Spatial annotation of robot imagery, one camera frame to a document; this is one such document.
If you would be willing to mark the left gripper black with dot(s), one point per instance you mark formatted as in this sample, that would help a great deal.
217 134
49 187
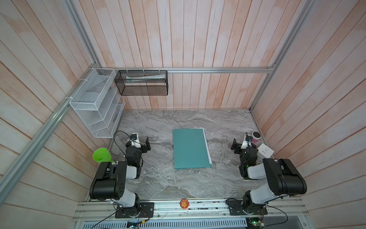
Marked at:
143 147

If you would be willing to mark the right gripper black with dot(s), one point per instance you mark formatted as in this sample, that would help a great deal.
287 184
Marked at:
238 147

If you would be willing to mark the printed paper sheet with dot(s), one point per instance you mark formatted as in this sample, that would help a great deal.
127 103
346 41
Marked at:
207 148

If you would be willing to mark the teal paper folder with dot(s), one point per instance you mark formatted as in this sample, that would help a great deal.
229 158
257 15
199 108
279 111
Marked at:
189 149

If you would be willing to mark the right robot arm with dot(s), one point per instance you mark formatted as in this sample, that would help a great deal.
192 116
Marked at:
283 179

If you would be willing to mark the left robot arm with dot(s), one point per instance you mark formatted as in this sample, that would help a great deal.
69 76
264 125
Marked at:
110 179

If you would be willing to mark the pink cylindrical speaker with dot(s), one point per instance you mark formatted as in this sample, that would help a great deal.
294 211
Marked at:
256 136

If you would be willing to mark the white power socket cube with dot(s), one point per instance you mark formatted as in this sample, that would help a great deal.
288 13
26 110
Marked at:
264 151

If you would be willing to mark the green plastic goblet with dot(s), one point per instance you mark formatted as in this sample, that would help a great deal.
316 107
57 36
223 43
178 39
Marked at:
102 155

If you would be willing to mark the red round sticker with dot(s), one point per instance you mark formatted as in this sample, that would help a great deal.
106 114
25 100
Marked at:
184 203

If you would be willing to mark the black mesh wall basket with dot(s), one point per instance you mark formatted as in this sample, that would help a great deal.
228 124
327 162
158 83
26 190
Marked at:
142 82

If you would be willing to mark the white wire mesh shelf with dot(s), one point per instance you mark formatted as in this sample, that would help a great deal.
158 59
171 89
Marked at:
98 103

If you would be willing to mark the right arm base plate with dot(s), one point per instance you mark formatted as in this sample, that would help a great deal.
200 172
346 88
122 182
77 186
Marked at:
245 207

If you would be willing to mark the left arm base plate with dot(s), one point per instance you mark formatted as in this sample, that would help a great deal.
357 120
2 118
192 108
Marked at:
142 210

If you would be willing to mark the aluminium front rail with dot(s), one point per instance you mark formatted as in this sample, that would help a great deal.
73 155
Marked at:
197 208

